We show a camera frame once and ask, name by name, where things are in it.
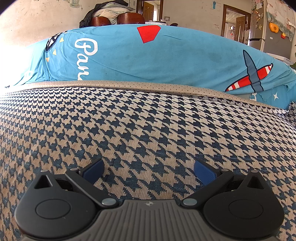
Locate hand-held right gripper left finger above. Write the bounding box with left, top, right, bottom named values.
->
left=34, top=159, right=119, bottom=208

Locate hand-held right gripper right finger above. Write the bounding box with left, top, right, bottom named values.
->
left=181, top=159, right=266, bottom=208

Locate houndstooth sofa seat cover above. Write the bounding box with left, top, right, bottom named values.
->
left=0, top=80, right=296, bottom=241

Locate blue printed sofa cover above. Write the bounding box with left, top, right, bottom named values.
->
left=14, top=23, right=296, bottom=114

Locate white chest freezer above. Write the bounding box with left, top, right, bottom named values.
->
left=266, top=52, right=296, bottom=68

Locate silver refrigerator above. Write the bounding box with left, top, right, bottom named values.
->
left=247, top=0, right=294, bottom=58

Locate brown wooden chair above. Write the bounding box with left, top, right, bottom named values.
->
left=117, top=13, right=146, bottom=25
left=90, top=17, right=111, bottom=27

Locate brown wooden doorway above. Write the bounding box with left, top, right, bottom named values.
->
left=136, top=0, right=163, bottom=23
left=221, top=5, right=252, bottom=44

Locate pile of coats and bedding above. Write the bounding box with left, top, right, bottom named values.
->
left=79, top=0, right=135, bottom=28

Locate floral refrigerator dust cover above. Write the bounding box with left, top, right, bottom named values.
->
left=266, top=0, right=296, bottom=42

